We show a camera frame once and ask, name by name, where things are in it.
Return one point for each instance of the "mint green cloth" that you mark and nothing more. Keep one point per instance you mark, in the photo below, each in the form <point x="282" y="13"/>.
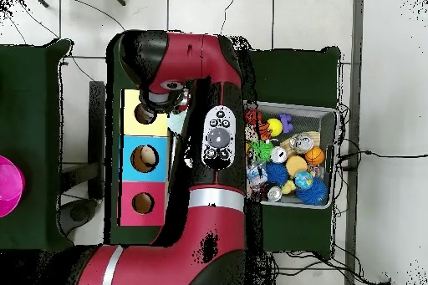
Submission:
<point x="176" y="122"/>

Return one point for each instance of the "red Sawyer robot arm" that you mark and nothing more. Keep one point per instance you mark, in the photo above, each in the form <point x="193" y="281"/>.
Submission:
<point x="207" y="231"/>

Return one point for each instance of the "wooden box with three holes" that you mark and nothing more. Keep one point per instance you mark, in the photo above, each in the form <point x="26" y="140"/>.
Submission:
<point x="132" y="171"/>

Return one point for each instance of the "grey mesh bin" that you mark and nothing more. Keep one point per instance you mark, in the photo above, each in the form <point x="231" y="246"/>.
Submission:
<point x="311" y="118"/>

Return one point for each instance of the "small red ball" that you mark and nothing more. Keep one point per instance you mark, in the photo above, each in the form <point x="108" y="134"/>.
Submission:
<point x="252" y="117"/>

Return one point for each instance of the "small tiger plush toy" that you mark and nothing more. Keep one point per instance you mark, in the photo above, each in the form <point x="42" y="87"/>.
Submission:
<point x="264" y="131"/>

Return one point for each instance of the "green spiky ball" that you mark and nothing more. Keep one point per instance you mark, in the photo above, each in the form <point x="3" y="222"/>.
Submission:
<point x="261" y="150"/>

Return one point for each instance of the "yellow ball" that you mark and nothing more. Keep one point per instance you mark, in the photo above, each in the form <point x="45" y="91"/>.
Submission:
<point x="275" y="127"/>

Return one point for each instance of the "small blue spiky ball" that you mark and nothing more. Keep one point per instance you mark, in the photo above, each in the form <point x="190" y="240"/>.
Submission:
<point x="277" y="174"/>

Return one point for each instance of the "crushed silver drink can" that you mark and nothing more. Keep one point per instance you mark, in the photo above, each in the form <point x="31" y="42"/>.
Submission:
<point x="302" y="143"/>

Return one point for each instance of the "toy foam burger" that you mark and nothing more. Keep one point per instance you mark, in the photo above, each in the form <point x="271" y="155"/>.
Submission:
<point x="296" y="164"/>

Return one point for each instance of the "small orange basketball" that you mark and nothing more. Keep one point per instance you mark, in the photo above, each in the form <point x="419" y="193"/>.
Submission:
<point x="315" y="156"/>

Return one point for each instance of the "globe print ball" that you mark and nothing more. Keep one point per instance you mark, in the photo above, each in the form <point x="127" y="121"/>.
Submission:
<point x="303" y="180"/>

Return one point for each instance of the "grey floor base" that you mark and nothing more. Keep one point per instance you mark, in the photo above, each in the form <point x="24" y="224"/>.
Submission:
<point x="78" y="213"/>

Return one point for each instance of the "dark green side table cloth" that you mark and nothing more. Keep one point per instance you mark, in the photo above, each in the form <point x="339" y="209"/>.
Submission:
<point x="30" y="64"/>

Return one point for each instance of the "pink plastic bowl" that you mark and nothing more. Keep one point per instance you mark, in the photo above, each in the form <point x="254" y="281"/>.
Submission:
<point x="10" y="184"/>

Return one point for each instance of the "black frame between tables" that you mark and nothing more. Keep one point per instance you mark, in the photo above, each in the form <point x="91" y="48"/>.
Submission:
<point x="97" y="138"/>

